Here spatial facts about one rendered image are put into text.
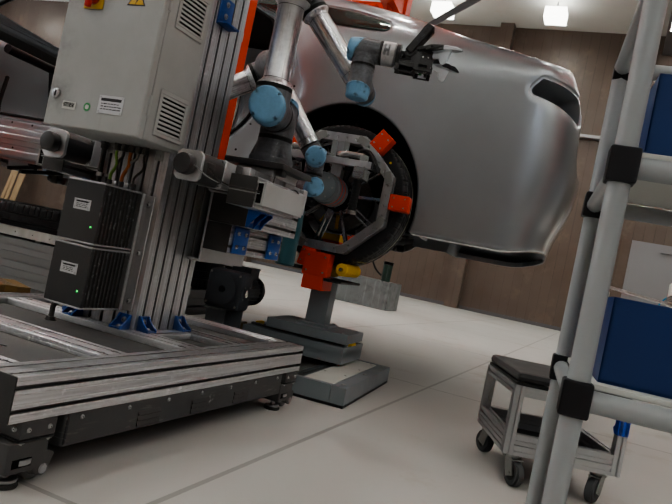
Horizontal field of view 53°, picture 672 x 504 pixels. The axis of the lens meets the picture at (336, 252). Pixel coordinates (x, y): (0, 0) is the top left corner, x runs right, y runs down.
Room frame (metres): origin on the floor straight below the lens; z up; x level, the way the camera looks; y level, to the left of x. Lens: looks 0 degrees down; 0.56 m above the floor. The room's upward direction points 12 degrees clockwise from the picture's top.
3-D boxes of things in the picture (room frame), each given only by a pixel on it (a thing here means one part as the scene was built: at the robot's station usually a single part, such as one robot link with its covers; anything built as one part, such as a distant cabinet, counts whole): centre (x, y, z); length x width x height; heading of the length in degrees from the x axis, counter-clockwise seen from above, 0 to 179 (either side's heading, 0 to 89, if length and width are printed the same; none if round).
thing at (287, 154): (2.27, 0.28, 0.87); 0.15 x 0.15 x 0.10
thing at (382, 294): (9.26, -0.50, 0.39); 0.81 x 0.66 x 0.78; 67
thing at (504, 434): (2.17, -0.79, 0.17); 0.43 x 0.36 x 0.34; 179
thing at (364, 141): (3.07, 0.07, 0.85); 0.54 x 0.07 x 0.54; 73
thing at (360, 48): (2.10, 0.04, 1.21); 0.11 x 0.08 x 0.09; 82
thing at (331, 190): (3.00, 0.09, 0.85); 0.21 x 0.14 x 0.14; 163
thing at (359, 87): (2.12, 0.03, 1.11); 0.11 x 0.08 x 0.11; 172
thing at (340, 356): (3.24, 0.07, 0.13); 0.50 x 0.36 x 0.10; 73
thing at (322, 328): (3.23, 0.02, 0.32); 0.40 x 0.30 x 0.28; 73
